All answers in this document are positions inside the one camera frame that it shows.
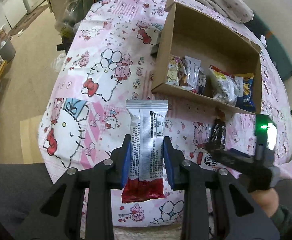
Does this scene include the person's dark grey clothing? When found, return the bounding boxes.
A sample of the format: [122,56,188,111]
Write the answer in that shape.
[0,162,55,240]

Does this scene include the white silver snack packet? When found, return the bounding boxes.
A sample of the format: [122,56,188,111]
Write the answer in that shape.
[185,56,202,92]

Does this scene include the white grey snack packet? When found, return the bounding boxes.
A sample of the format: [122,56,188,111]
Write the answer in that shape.
[208,65,237,106]

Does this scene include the red white snack packet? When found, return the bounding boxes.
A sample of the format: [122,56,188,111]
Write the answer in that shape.
[122,99,169,204]

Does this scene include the blue yellow snack packet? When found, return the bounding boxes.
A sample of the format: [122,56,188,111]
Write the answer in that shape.
[235,73,257,112]

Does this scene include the cardboard box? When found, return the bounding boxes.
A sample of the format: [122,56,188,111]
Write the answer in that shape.
[150,0,263,116]

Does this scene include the yellow cartoon snack packet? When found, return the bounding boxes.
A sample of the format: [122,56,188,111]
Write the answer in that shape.
[167,55,182,87]

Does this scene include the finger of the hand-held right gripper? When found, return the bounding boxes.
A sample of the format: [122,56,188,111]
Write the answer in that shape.
[207,148,271,179]
[227,148,257,160]

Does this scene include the flat cardboard sheet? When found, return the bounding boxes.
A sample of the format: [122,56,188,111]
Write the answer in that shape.
[20,114,44,164]

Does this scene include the teal mat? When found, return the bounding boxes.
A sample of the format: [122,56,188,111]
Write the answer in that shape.
[251,11,292,81]

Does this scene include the clear plastic bag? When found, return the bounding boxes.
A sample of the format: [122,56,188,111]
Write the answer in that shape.
[53,16,80,39]

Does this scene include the grey bin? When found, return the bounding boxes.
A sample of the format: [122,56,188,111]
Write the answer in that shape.
[0,37,16,63]

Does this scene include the white cabinet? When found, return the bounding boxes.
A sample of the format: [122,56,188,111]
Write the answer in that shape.
[0,0,28,29]

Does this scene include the pink printed blanket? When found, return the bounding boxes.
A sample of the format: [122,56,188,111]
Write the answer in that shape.
[37,0,292,228]

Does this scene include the brown door mat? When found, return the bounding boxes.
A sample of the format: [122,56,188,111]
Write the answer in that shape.
[12,2,49,32]

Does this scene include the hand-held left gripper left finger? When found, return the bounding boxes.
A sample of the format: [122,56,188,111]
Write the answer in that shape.
[15,134,132,240]

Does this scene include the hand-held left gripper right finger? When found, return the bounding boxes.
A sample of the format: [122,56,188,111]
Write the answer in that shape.
[162,136,281,240]

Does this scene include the black snack packet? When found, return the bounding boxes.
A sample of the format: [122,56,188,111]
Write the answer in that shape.
[208,119,227,152]

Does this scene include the dark snack packet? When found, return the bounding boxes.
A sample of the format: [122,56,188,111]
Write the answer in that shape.
[196,69,207,95]

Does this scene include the person's right forearm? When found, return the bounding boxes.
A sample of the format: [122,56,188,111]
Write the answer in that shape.
[250,187,292,236]

